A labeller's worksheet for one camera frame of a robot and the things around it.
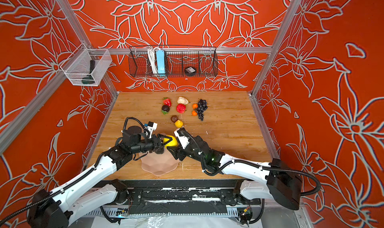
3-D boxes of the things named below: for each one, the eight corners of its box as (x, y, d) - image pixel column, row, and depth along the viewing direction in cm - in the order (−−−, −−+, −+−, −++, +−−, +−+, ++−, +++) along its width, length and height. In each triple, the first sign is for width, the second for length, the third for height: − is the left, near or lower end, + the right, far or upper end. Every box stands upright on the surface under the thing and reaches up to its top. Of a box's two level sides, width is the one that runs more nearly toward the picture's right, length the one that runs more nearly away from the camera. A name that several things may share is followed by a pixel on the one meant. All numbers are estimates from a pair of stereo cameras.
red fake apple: (179, 115, 108) (178, 110, 104) (175, 109, 111) (175, 105, 107) (187, 111, 110) (187, 107, 106) (184, 106, 113) (183, 101, 109)
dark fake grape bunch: (193, 118, 106) (193, 114, 102) (200, 101, 117) (200, 97, 113) (202, 120, 104) (203, 117, 101) (208, 103, 115) (209, 99, 112)
